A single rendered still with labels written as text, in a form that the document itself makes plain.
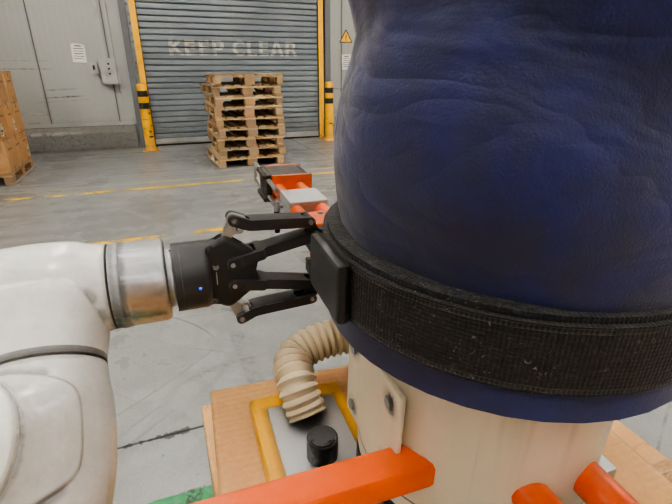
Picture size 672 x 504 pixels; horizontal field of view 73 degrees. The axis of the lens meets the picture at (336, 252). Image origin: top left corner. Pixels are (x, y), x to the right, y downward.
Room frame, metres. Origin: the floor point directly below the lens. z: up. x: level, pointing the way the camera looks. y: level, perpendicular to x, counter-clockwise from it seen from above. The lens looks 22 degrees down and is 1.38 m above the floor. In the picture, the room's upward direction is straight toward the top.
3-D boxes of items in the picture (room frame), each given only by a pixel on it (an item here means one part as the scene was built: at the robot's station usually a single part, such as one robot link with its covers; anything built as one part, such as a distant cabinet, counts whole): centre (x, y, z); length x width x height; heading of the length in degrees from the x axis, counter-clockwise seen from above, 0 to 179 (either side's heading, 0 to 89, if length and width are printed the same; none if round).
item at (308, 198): (0.71, 0.05, 1.17); 0.07 x 0.07 x 0.04; 20
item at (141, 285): (0.43, 0.20, 1.17); 0.09 x 0.06 x 0.09; 21
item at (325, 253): (0.26, -0.10, 1.28); 0.23 x 0.23 x 0.04
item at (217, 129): (7.46, 1.48, 0.65); 1.29 x 1.10 x 1.31; 22
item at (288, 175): (0.84, 0.09, 1.18); 0.08 x 0.07 x 0.05; 20
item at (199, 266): (0.46, 0.14, 1.17); 0.09 x 0.07 x 0.08; 111
